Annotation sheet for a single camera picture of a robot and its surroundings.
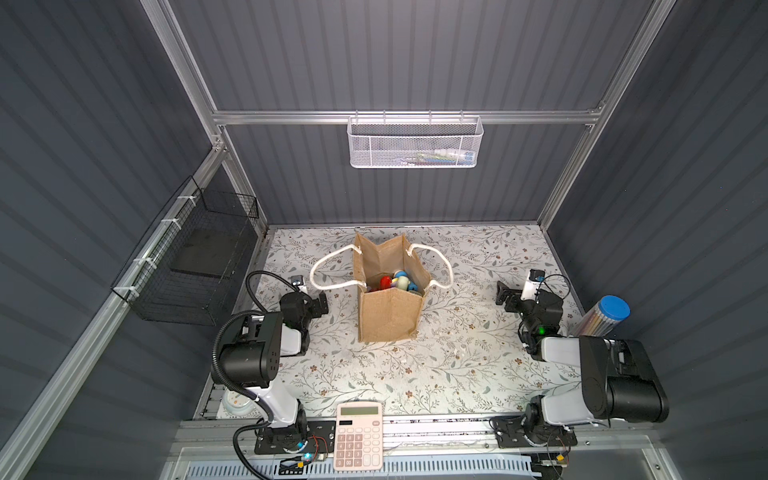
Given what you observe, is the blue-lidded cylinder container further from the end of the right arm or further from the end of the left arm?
the end of the left arm

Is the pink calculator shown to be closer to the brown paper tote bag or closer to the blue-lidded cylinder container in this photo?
the brown paper tote bag

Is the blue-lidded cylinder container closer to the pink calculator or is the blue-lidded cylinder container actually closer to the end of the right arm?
the end of the right arm

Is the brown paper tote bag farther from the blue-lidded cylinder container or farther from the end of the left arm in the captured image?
the blue-lidded cylinder container

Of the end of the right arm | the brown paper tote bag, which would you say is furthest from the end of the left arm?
the end of the right arm

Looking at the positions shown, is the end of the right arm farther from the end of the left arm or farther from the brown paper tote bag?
the end of the left arm

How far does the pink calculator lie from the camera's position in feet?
2.32

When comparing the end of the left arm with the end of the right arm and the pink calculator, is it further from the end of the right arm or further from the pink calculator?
the end of the right arm

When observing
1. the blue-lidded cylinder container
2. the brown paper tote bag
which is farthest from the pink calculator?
the blue-lidded cylinder container
